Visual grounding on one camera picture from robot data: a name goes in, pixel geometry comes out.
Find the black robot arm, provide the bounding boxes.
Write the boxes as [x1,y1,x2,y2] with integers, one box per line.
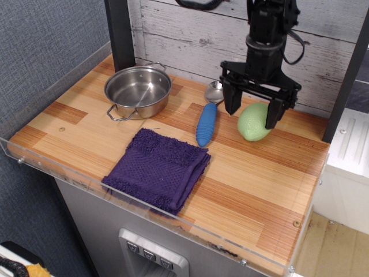
[220,1,304,129]

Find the silver dispenser button panel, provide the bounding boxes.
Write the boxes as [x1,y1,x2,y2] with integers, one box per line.
[119,228,190,276]

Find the blue handled metal spoon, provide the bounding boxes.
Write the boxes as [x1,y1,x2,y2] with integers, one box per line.
[195,81,224,147]

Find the black vertical post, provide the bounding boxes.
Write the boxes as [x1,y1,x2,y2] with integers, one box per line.
[322,11,368,143]
[104,0,135,72]

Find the stainless steel pot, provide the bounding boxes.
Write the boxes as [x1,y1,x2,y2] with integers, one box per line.
[104,62,172,121]

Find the purple folded towel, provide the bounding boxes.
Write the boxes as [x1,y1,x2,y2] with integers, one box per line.
[102,128,211,215]

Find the black left vertical post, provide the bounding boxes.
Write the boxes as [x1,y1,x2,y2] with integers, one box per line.
[104,0,135,72]

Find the clear acrylic table guard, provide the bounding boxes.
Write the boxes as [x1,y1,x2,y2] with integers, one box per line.
[1,55,328,276]

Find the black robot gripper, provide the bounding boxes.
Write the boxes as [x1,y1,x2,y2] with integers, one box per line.
[220,37,302,129]

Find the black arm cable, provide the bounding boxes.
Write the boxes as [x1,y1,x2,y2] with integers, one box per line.
[175,0,306,65]

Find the grey toy fridge cabinet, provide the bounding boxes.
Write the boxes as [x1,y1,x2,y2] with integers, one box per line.
[53,175,257,277]

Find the green toy lime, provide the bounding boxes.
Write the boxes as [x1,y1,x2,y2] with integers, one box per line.
[238,103,271,141]

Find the black braided cable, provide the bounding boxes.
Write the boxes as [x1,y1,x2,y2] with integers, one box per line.
[0,256,29,277]

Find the black right vertical post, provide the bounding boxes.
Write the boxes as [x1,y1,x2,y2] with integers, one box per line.
[322,11,368,143]

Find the white toy appliance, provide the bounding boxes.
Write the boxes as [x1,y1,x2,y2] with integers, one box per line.
[312,108,368,234]

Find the yellow object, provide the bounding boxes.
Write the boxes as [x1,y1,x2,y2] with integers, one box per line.
[26,264,52,277]

